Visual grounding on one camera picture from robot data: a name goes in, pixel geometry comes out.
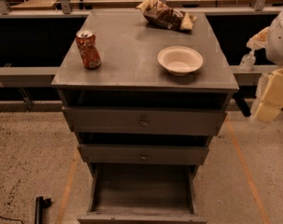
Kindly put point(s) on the white paper bowl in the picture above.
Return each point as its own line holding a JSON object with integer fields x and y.
{"x": 180, "y": 61}

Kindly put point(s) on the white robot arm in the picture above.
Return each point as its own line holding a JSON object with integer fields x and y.
{"x": 274, "y": 45}

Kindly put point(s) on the open bottom grey drawer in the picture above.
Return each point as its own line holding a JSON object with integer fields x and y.
{"x": 141, "y": 194}

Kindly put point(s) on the middle grey drawer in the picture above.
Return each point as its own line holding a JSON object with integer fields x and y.
{"x": 95, "y": 153}

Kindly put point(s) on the grey drawer cabinet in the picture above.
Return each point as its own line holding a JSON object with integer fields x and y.
{"x": 131, "y": 76}

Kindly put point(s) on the grey metal railing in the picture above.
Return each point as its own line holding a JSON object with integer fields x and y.
{"x": 61, "y": 9}

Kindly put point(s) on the brown chip bag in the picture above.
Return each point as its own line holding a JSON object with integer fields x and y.
{"x": 160, "y": 14}

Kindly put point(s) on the orange soda can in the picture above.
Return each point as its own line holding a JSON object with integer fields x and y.
{"x": 88, "y": 52}

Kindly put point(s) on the black floor post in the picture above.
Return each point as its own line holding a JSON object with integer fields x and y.
{"x": 40, "y": 204}

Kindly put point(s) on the top grey drawer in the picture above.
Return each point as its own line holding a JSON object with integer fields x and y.
{"x": 147, "y": 121}

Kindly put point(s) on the clear sanitizer bottle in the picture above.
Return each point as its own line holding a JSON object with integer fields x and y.
{"x": 248, "y": 61}

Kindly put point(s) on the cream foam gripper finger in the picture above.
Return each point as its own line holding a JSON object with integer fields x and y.
{"x": 269, "y": 101}

